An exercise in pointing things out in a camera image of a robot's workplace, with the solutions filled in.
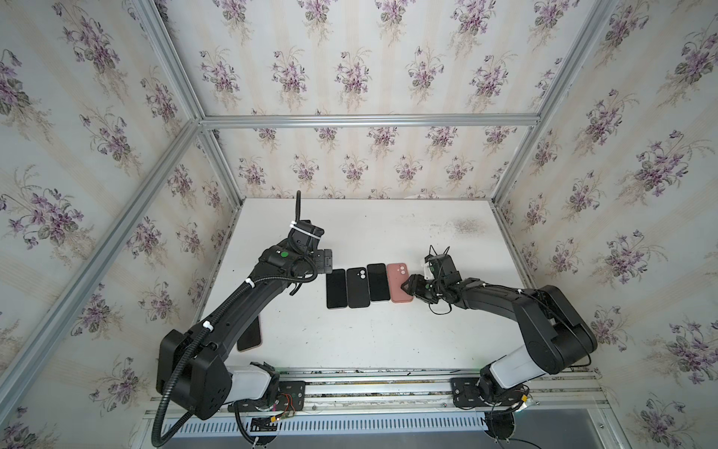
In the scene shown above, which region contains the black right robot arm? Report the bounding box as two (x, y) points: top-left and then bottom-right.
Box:
(400, 249), (598, 412)

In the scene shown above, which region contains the white ventilated strip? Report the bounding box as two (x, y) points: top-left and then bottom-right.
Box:
(159, 413), (489, 439)

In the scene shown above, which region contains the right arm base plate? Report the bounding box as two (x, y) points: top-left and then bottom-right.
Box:
(450, 376), (529, 409)

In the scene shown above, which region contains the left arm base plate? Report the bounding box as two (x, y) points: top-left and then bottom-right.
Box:
(239, 381), (307, 413)

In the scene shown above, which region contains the black phone case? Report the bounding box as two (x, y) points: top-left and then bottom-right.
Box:
(346, 268), (371, 309)

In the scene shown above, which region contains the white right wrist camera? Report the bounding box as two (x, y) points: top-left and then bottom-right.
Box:
(423, 263), (436, 281)

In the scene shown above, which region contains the aluminium rail front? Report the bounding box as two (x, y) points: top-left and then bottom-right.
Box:
(277, 368), (611, 415)

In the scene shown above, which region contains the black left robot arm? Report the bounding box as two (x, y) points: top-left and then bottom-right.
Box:
(151, 192), (332, 448)

